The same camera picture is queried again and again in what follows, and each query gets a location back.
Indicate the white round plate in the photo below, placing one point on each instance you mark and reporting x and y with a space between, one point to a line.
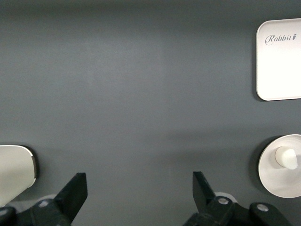
275 181

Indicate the white toaster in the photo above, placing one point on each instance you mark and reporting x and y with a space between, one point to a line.
14 169

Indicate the white rectangular rabbit tray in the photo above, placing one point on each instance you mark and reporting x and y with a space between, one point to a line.
279 70

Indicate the white steamed bun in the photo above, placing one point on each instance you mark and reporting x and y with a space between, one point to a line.
285 157

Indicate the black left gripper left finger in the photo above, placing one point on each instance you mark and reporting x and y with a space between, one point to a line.
70 200

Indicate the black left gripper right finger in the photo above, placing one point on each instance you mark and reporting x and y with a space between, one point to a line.
202 197

